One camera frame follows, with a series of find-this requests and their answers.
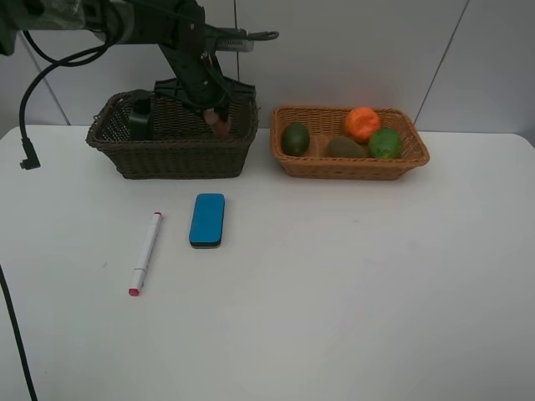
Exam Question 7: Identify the orange wicker basket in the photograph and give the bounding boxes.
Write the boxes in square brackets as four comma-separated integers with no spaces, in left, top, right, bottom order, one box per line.
[270,105,430,180]

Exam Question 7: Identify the pink bottle white cap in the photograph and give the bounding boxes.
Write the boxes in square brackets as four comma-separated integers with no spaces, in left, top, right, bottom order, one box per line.
[203,108,230,139]

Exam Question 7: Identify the orange tangerine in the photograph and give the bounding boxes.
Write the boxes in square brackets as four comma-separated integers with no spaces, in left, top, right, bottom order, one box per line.
[344,107,380,143]

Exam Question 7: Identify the white marker red caps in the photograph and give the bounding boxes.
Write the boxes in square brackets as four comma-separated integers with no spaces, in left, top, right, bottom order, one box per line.
[128,211,163,297]

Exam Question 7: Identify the dark green avocado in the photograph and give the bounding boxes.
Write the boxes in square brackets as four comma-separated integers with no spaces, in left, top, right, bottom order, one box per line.
[281,123,310,156]

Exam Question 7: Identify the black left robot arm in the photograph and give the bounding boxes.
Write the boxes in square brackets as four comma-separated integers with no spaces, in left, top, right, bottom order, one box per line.
[1,1,278,135]

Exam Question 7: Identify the dark green pump bottle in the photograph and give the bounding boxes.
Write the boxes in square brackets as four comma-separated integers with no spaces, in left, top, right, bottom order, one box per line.
[128,89,153,141]

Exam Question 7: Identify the bright green lime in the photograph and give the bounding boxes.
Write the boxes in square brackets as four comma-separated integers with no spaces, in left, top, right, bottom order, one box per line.
[368,128,401,160]

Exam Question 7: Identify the brown kiwi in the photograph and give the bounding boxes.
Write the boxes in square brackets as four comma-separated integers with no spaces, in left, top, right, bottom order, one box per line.
[326,136,368,159]

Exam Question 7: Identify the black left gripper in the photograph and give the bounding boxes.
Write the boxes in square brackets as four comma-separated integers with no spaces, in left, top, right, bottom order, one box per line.
[153,62,256,124]

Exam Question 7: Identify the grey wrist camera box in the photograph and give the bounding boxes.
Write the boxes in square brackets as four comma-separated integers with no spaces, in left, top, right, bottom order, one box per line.
[206,28,279,53]

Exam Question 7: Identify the blue whiteboard eraser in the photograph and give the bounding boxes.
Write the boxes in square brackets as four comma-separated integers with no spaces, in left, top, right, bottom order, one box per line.
[189,193,226,249]

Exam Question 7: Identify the dark brown wicker basket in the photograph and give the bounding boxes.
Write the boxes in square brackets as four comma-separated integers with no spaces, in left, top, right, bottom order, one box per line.
[86,91,257,180]

